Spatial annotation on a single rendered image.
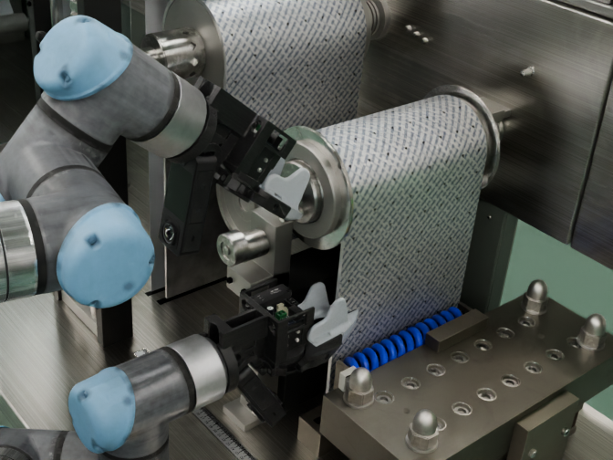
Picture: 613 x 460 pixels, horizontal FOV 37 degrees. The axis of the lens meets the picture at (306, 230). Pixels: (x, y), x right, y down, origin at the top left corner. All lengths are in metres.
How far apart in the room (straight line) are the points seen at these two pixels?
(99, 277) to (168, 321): 0.73
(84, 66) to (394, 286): 0.54
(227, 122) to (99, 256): 0.27
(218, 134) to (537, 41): 0.47
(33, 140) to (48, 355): 0.61
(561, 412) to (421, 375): 0.17
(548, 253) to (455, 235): 2.32
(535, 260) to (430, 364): 2.30
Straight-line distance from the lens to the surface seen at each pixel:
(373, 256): 1.10
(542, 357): 1.23
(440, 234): 1.18
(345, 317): 1.08
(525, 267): 3.40
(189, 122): 0.85
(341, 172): 1.01
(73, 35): 0.80
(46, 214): 0.71
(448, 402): 1.12
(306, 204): 1.04
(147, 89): 0.82
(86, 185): 0.74
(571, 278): 3.40
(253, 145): 0.91
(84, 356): 1.37
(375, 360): 1.15
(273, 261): 1.10
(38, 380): 1.34
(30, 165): 0.79
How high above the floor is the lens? 1.75
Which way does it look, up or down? 31 degrees down
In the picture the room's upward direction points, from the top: 5 degrees clockwise
